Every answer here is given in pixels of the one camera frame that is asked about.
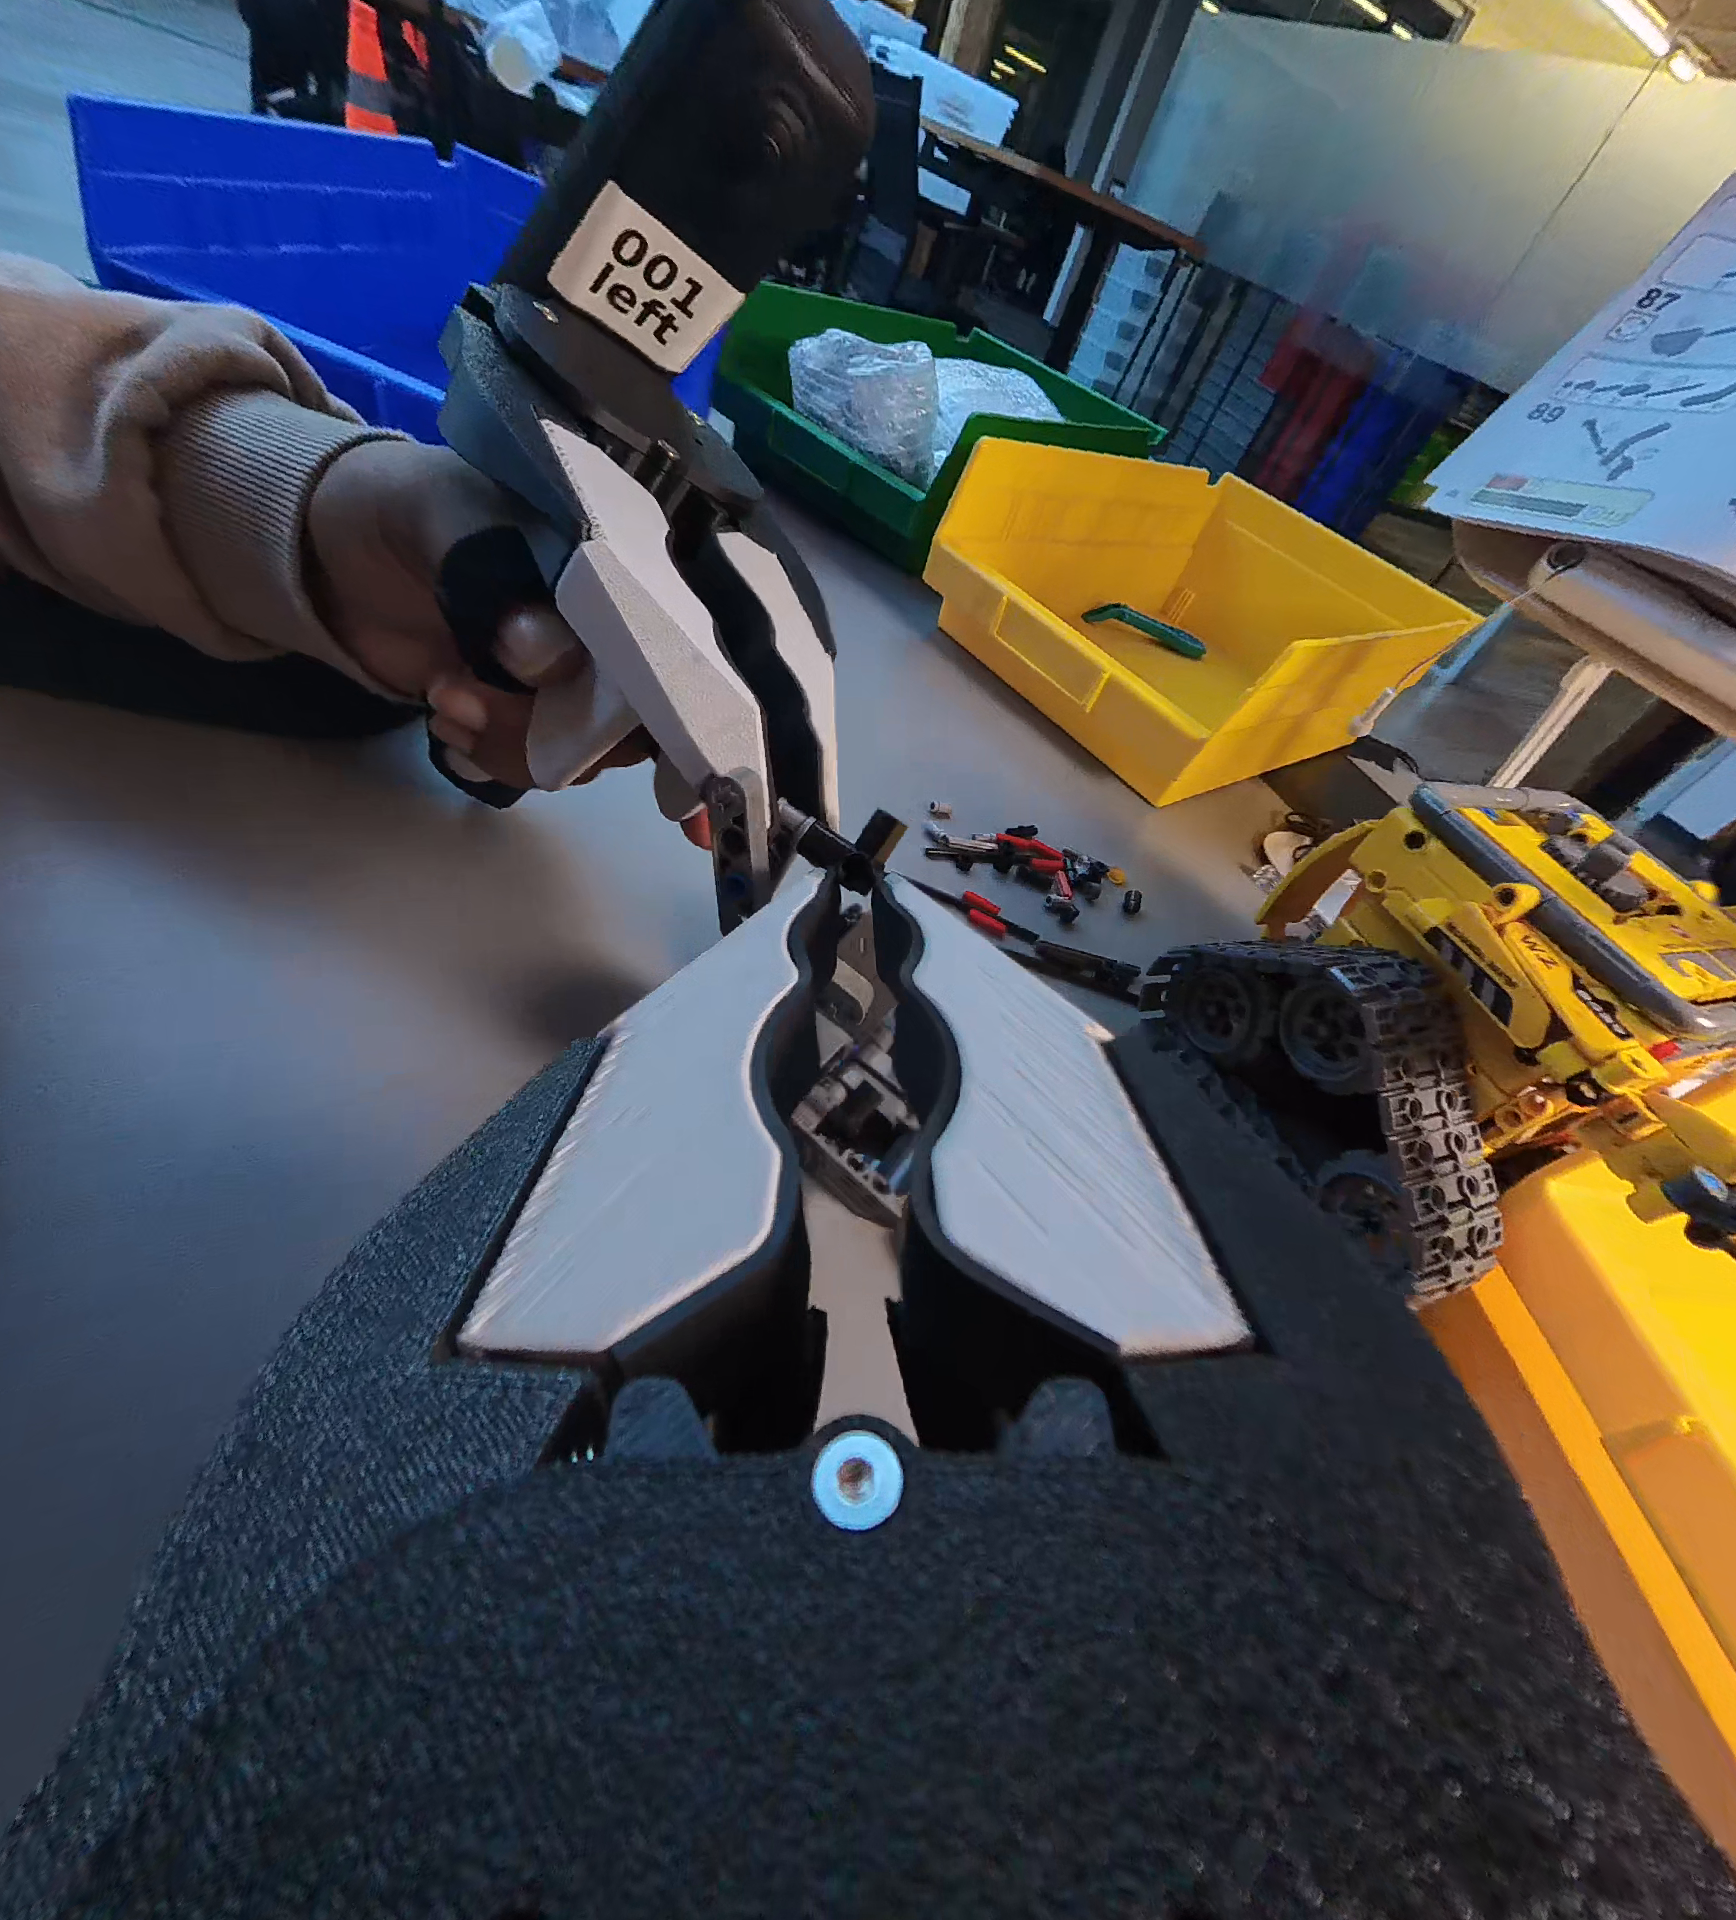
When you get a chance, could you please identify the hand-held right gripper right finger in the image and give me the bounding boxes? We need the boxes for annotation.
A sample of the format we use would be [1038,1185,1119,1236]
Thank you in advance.
[882,875,1252,1420]

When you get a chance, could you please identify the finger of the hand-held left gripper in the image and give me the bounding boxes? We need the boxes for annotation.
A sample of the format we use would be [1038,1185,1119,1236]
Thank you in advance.
[700,522,845,829]
[538,415,785,888]

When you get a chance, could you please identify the blue storage bin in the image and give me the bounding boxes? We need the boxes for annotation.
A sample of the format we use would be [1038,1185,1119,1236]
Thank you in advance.
[64,91,729,446]

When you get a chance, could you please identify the small yellow storage bin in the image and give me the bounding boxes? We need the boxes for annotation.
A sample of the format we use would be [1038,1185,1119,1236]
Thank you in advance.
[922,433,1482,809]

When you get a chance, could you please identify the orange traffic cone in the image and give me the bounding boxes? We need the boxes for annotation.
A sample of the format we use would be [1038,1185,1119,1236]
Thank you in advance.
[342,0,430,138]

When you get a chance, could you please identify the book stand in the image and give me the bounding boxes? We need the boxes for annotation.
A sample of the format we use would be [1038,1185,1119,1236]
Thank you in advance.
[1450,515,1736,811]

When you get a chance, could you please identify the large yellow storage bin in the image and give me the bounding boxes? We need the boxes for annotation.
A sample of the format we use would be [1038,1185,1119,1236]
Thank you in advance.
[1422,1063,1736,1920]

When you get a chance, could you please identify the wooden background table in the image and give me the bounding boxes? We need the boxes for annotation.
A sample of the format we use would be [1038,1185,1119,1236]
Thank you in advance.
[921,120,1211,377]

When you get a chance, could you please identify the person's left forearm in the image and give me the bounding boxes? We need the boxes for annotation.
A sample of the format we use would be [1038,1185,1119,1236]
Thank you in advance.
[0,179,412,666]

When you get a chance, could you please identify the stacked storage bins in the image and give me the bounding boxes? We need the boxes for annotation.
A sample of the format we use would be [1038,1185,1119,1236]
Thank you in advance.
[1152,253,1474,530]

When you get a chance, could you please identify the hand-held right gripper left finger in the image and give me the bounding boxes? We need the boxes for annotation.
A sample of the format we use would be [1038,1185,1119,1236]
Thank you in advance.
[454,874,830,1416]

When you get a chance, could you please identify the green storage bin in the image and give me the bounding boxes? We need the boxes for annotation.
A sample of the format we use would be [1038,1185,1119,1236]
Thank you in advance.
[712,280,1169,572]

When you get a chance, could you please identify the grey desk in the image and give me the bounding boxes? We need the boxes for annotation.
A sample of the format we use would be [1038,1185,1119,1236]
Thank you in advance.
[0,493,1500,1920]

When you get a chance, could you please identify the clear plastic bags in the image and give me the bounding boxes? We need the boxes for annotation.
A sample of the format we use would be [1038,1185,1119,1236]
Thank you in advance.
[788,330,1066,492]

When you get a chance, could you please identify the green brick separator tool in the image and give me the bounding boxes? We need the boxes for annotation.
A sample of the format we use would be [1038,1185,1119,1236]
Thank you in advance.
[1081,601,1211,663]

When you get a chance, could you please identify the black long beam piece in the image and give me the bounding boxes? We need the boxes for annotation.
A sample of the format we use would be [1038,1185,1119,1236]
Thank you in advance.
[1032,936,1151,1003]

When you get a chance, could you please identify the instruction booklet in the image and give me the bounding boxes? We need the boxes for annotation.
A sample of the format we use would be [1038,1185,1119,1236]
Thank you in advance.
[1427,111,1736,669]

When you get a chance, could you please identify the person's left hand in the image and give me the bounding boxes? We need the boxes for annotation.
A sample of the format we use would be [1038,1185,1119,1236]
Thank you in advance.
[303,437,589,789]

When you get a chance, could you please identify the pile of small building pieces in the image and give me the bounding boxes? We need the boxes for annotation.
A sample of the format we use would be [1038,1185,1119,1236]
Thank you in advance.
[921,802,1119,923]

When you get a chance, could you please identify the yellow toy robot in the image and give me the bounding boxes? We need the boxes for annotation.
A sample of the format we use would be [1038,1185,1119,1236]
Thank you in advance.
[1138,779,1736,1325]

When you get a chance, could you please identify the grey block head assembly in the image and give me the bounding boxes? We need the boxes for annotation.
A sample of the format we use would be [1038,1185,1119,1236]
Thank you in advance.
[785,805,941,1225]

